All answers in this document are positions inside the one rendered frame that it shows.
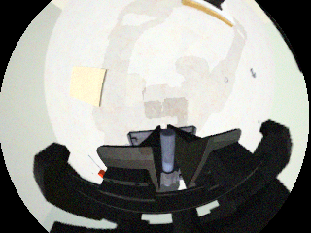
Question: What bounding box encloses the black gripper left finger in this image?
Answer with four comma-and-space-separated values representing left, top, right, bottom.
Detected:
96, 125, 162, 191

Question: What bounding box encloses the red-handled screwdriver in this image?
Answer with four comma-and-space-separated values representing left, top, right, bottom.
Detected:
88, 155, 105, 178

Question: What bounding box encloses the blue-grey metal cylinder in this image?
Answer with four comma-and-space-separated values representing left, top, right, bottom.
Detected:
160, 129, 176, 172

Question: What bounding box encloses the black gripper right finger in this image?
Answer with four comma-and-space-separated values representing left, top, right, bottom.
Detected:
166, 124, 241, 189

